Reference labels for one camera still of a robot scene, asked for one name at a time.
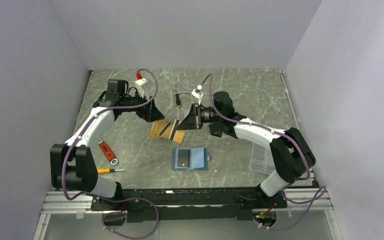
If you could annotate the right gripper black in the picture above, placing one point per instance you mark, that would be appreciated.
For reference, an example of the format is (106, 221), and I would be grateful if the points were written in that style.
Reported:
(193, 120)

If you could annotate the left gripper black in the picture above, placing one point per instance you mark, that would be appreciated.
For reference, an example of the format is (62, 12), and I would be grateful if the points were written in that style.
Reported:
(150, 113)

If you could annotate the single black credit card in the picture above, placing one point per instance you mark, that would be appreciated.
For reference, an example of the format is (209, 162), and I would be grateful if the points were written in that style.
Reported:
(183, 158)

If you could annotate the blue leather card holder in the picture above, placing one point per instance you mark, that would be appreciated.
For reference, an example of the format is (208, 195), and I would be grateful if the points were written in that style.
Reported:
(199, 159)

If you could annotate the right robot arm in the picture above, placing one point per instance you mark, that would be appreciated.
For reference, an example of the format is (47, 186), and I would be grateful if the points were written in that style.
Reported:
(292, 156)

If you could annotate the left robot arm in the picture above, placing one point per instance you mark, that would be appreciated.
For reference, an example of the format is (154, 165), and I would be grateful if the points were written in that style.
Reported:
(72, 166)

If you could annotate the black credit card stack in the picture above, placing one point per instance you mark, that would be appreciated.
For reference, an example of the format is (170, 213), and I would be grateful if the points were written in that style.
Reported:
(217, 129)

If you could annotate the silver open-end wrench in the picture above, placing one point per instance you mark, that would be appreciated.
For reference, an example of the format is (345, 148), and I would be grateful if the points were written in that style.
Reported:
(182, 92)

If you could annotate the red adjustable wrench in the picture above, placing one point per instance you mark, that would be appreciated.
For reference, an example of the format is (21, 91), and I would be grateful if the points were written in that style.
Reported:
(108, 153)

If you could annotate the clear plastic screw box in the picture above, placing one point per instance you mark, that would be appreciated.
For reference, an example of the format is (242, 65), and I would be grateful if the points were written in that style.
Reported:
(261, 160)

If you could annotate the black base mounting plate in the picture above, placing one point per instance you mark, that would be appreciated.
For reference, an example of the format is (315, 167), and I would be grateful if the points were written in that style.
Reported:
(240, 203)

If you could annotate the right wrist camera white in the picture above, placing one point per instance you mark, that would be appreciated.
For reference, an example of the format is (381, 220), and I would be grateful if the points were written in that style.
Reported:
(196, 92)

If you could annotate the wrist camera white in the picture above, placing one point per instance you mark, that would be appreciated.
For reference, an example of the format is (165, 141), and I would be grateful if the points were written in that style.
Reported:
(140, 83)
(196, 92)

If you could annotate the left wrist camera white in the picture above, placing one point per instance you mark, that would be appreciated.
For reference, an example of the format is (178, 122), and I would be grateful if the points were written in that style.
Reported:
(140, 83)

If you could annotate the yellow handle screwdriver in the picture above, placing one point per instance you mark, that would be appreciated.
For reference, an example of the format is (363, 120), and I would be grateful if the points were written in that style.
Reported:
(108, 170)

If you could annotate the aluminium frame rail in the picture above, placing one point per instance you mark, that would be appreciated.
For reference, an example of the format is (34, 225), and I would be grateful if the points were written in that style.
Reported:
(297, 198)

